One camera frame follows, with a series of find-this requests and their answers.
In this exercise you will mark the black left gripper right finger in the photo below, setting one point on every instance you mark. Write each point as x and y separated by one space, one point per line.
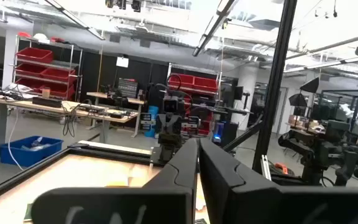
244 199

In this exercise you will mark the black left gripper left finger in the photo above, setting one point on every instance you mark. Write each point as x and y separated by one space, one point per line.
172 193

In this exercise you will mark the black robot arm on stand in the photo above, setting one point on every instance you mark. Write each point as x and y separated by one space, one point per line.
309 155

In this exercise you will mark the blue barrel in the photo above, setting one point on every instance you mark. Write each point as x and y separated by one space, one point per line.
152 121

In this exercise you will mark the orange tool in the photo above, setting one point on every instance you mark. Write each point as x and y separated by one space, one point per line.
281 168

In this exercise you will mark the black drawer cabinet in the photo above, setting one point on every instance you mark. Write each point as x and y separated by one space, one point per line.
127 87

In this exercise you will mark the chrome shelf with red bins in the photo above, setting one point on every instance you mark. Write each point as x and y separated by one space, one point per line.
47 65
194 85

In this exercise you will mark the small wooden desk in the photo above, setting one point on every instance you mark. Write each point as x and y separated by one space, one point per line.
104 95

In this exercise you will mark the black computer tower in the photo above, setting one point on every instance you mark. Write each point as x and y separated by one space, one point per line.
227 133

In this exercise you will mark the white sign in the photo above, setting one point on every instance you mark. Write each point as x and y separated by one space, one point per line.
122 61

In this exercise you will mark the long ceiling light bar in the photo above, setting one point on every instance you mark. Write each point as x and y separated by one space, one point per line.
73 18
328 64
213 25

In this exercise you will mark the black softbox light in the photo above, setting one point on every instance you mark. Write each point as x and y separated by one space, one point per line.
310 86
297 100

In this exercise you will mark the red plastic storage bin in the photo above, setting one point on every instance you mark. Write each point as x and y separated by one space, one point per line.
57 74
34 54
30 70

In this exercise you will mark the black box on desk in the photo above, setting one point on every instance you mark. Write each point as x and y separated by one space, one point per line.
47 102

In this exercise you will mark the tan cup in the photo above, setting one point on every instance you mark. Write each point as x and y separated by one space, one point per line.
46 92

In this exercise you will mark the blue plastic storage bin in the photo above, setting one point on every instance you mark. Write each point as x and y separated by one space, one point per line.
30 152

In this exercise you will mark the long wooden desk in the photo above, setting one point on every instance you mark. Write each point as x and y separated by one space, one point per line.
23 104

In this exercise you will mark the white helmet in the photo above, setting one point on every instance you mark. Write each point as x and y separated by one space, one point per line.
39 37

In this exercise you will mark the red helmet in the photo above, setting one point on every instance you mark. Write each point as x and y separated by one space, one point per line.
24 34

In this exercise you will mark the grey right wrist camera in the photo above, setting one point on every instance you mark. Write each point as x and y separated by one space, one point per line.
172 104

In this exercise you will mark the black table edge frame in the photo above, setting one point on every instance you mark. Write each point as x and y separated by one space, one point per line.
104 154

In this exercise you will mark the black overhead camera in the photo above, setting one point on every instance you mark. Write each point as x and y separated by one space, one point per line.
136 5

